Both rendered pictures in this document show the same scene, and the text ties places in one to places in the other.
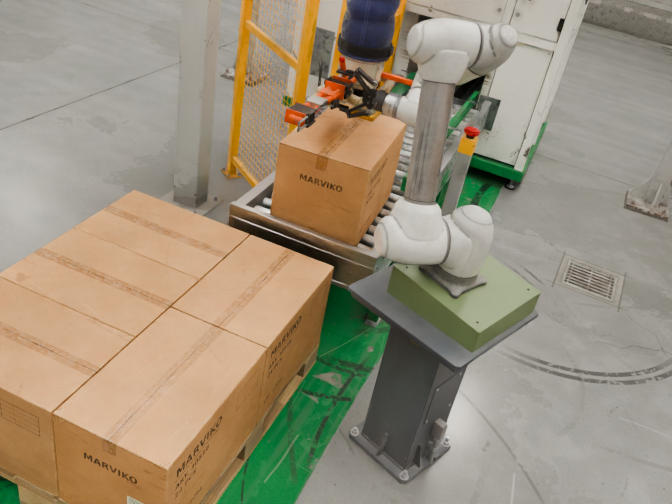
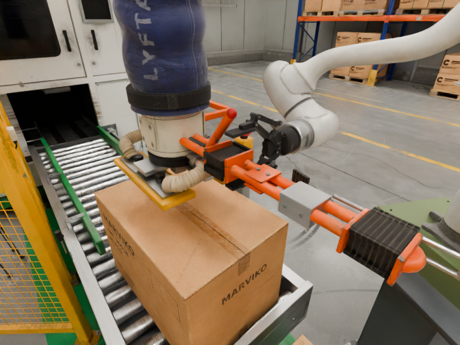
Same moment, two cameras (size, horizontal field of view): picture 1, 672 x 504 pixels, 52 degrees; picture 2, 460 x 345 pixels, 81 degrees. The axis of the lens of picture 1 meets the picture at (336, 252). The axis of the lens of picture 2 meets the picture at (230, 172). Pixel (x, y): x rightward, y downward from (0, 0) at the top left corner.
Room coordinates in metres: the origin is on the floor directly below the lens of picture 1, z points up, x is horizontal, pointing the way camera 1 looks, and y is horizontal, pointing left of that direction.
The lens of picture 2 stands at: (2.30, 0.58, 1.51)
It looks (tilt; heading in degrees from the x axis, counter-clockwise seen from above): 30 degrees down; 304
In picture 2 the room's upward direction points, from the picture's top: straight up
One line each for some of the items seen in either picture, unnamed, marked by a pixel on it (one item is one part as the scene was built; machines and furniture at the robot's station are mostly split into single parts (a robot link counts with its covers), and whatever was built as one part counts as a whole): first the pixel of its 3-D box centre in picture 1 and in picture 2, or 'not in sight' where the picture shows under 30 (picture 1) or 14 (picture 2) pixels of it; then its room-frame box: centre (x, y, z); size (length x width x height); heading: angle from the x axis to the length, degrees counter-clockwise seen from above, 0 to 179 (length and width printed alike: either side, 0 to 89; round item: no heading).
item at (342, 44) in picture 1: (365, 44); (170, 91); (2.85, 0.05, 1.34); 0.23 x 0.23 x 0.04
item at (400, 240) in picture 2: (299, 114); (377, 243); (2.28, 0.22, 1.22); 0.08 x 0.07 x 0.05; 164
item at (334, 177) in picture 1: (340, 171); (187, 248); (2.84, 0.05, 0.75); 0.60 x 0.40 x 0.40; 167
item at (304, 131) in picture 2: (392, 105); (294, 137); (2.54, -0.10, 1.22); 0.09 x 0.06 x 0.09; 164
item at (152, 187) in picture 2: not in sight; (149, 171); (2.88, 0.14, 1.12); 0.34 x 0.10 x 0.05; 164
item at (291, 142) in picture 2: (374, 99); (276, 144); (2.56, -0.03, 1.22); 0.09 x 0.07 x 0.08; 74
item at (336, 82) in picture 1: (337, 87); (228, 160); (2.61, 0.12, 1.22); 0.10 x 0.08 x 0.06; 74
